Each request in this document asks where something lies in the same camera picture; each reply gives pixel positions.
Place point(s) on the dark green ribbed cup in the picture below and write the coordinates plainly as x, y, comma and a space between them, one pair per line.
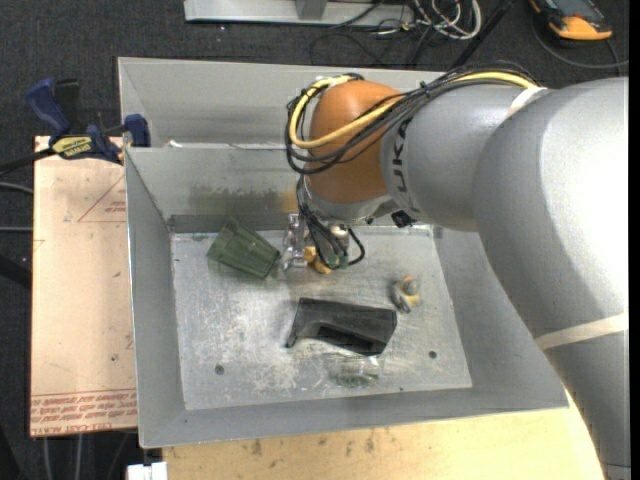
245, 250

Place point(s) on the black cylinder on white bracket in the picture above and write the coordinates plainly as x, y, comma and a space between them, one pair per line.
401, 218

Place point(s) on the clear glass thing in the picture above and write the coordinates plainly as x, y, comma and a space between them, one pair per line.
354, 370

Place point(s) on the grey and yellow toy animal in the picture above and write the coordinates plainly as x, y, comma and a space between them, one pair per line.
406, 293

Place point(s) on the small yellow toy piece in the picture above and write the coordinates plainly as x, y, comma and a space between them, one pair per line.
319, 264

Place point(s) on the black flat angled block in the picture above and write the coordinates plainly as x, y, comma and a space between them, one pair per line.
345, 320

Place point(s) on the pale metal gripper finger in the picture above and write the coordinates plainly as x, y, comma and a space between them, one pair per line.
295, 259
296, 230

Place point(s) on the grey metal bin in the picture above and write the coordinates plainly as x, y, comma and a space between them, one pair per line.
240, 318

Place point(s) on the brown cardboard board, red print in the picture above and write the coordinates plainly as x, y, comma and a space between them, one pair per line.
80, 293

